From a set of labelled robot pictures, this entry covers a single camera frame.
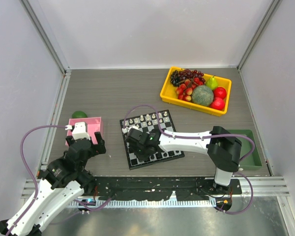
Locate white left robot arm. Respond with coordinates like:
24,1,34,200
0,132,106,236

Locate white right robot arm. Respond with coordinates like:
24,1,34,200
122,126,242,194

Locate black white chess board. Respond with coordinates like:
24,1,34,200
119,110,185,170

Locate green lime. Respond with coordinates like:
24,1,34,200
71,111,88,118

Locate yellow plastic fruit tray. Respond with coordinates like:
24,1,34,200
160,67,232,117

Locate dark grape bunch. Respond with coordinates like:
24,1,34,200
170,69,206,87

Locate green netted melon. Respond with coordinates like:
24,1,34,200
191,85,214,107

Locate red apple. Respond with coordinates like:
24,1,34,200
210,97,225,111
213,87,227,99

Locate green pear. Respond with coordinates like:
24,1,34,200
206,76,219,90

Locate green plastic tray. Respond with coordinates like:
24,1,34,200
229,129,262,171

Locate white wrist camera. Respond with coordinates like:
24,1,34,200
65,122,90,141

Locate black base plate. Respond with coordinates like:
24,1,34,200
84,177,242,201

